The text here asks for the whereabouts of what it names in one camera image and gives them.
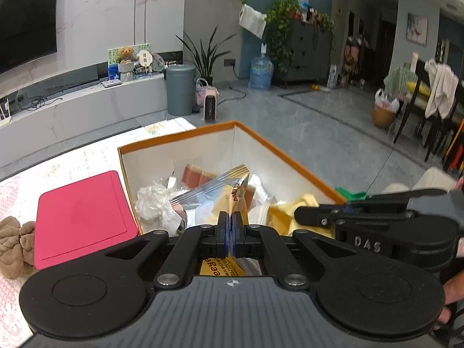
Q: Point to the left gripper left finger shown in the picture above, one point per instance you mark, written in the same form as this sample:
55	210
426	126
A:
103	292

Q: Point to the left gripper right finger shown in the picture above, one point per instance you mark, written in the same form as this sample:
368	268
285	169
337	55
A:
362	293

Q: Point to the brown plush towel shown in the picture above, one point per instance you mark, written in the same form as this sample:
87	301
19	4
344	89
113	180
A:
17	248

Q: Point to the black wall television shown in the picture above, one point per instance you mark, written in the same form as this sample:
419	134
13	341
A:
28	31

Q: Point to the orange storage box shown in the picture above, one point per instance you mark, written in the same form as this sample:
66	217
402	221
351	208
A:
182	161

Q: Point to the leafy floor plant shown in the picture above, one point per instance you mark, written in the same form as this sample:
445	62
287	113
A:
205	55

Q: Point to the blue water jug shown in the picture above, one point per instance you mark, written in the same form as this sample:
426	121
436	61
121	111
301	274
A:
261	70

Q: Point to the white lace tablecloth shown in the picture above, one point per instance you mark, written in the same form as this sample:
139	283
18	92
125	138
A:
20	198

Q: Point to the person's right hand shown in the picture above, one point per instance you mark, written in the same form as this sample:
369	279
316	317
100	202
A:
454	292

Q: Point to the white hanging bag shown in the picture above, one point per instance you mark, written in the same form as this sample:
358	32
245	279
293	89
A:
252	20

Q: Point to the teddy bear on console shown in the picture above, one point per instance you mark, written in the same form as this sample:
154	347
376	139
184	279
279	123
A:
126	55

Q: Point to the grey round trash bin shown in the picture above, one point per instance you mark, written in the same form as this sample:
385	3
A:
180	83

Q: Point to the white tv console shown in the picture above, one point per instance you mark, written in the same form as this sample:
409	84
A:
80	112

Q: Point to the yellow snack bag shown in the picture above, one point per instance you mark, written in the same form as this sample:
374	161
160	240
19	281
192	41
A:
203	206

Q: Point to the dark grey cabinet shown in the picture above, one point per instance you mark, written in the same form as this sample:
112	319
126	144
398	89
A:
310	50

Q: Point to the small pink heater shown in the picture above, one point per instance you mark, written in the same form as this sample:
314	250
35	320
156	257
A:
207	98

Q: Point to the yellow cloth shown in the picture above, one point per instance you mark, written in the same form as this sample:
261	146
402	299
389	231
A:
280	216

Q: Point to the white wifi router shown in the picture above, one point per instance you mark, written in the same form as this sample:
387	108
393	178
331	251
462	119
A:
5	114

